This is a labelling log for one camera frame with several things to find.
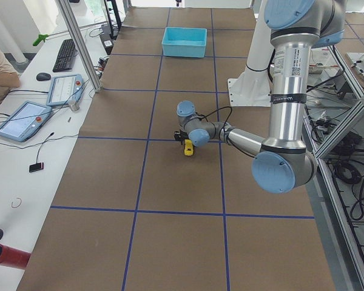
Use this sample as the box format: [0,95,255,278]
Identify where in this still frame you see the far blue teach pendant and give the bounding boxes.
[46,74,84,107]

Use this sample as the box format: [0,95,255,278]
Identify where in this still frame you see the black phone on desk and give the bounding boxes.
[29,162,44,173]

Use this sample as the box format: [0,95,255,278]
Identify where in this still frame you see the yellow beetle toy car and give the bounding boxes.
[183,139,194,156]

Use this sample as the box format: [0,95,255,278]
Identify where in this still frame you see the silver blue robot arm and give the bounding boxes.
[177,1,347,193]

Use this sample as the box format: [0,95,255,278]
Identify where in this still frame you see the light blue plastic bin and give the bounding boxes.
[161,27,207,58]

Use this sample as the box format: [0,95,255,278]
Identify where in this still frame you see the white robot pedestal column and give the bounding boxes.
[227,1,274,107]

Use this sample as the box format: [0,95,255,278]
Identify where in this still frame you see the near blue teach pendant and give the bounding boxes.
[0,101,52,142]

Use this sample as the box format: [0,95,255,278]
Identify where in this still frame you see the black keyboard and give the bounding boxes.
[52,39,76,73]

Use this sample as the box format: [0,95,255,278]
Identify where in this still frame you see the aluminium frame post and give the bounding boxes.
[55,0,101,93]

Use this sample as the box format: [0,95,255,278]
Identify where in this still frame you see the red cylinder bottle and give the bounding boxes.
[0,244,31,270]

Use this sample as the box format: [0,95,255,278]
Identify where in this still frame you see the green handled tool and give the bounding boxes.
[32,34,49,47]

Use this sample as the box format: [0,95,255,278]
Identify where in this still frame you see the blue teach pendant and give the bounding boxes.
[0,101,52,142]
[46,74,84,107]

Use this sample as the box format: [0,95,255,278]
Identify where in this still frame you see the black computer mouse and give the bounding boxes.
[36,72,51,81]

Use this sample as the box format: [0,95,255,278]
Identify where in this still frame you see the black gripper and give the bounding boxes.
[174,130,189,142]

